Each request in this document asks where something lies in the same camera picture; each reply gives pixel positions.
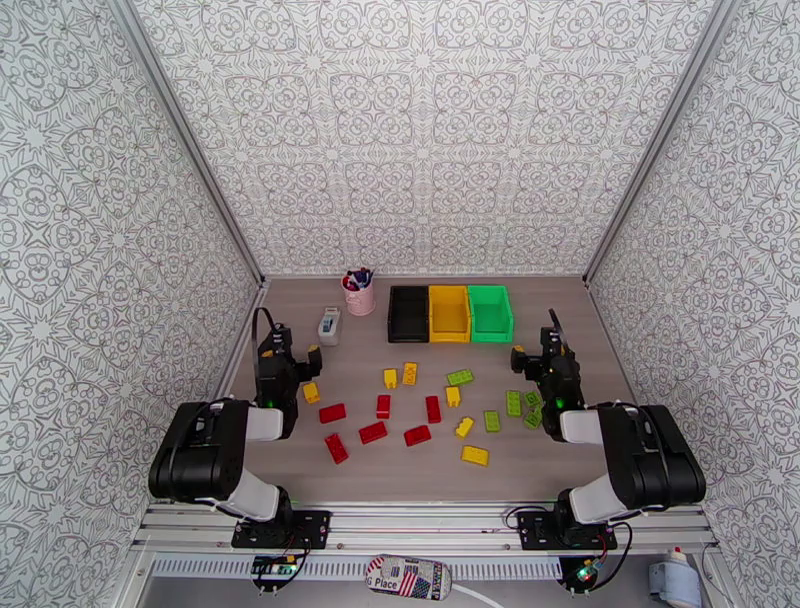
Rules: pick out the blue marker pen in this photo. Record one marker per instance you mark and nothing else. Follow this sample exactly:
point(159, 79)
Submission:
point(364, 275)

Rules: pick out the red marker pen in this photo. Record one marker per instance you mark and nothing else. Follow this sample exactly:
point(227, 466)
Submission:
point(353, 284)

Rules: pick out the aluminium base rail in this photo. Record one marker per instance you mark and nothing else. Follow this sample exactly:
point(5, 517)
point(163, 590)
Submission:
point(425, 525)

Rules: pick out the red lego brick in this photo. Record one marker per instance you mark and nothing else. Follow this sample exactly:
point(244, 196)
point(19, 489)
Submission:
point(332, 413)
point(336, 448)
point(373, 432)
point(417, 435)
point(433, 409)
point(383, 406)

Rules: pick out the white bottle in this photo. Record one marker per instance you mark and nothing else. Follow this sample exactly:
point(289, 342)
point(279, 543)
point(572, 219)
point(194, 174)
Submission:
point(674, 581)

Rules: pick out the small circuit board green light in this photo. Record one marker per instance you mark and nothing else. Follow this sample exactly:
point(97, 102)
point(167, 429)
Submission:
point(585, 574)

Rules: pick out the yellow plastic bin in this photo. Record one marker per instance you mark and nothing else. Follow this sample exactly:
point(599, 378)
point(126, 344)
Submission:
point(450, 312)

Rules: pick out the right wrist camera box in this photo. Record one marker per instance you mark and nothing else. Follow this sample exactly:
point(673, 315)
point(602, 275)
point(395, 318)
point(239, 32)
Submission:
point(551, 342)

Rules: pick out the green plastic bin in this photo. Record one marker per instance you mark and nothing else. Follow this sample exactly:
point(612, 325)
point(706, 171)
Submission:
point(490, 312)

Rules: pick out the aluminium corner post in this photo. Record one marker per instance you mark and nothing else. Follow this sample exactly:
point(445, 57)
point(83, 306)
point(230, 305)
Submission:
point(194, 144)
point(652, 144)

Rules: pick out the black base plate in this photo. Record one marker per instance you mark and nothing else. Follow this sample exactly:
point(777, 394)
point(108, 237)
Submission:
point(531, 531)
point(312, 528)

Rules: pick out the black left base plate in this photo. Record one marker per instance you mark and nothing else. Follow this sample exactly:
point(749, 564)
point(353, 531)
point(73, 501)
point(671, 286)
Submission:
point(312, 528)

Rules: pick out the black plastic bin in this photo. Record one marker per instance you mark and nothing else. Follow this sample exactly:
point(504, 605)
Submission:
point(409, 312)

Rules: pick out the flag print pouch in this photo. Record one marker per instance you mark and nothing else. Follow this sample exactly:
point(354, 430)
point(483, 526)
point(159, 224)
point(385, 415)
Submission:
point(406, 578)

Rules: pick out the white container blue label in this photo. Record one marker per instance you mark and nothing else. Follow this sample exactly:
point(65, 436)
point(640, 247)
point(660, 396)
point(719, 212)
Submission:
point(329, 334)

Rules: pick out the pink pen cup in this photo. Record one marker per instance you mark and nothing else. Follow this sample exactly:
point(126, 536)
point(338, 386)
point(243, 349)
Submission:
point(361, 303)

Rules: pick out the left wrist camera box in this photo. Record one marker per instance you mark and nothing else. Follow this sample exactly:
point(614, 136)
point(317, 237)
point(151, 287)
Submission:
point(280, 337)

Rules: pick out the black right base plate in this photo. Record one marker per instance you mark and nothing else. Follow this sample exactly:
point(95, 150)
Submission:
point(531, 531)

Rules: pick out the small green lego brick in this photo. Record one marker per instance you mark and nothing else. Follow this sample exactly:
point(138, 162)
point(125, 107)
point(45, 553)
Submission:
point(533, 398)
point(533, 418)

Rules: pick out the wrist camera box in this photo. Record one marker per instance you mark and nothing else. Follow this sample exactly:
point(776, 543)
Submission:
point(280, 337)
point(551, 342)

